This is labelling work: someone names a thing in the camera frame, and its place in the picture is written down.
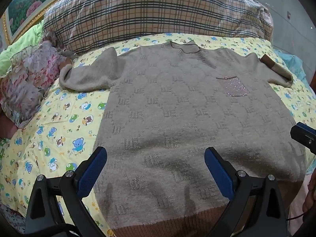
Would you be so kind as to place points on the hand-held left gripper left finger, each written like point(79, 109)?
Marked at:
point(92, 170)

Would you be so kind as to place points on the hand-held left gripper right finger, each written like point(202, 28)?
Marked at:
point(219, 172)

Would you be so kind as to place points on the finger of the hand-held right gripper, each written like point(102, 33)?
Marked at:
point(305, 135)

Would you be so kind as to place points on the beige knitted sweater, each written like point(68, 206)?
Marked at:
point(172, 103)

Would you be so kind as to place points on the person's right hand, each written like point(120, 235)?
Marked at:
point(310, 195)

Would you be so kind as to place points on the yellow bear print bedsheet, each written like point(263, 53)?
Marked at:
point(49, 128)

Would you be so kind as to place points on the light blue cloth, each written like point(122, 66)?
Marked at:
point(293, 64)

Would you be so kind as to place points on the pink floral cloth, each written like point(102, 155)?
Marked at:
point(29, 79)

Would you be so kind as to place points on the light green cloth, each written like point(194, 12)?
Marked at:
point(22, 47)

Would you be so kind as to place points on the plaid pillow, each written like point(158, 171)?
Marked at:
point(148, 9)

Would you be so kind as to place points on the gold framed flower painting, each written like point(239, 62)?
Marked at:
point(27, 7)

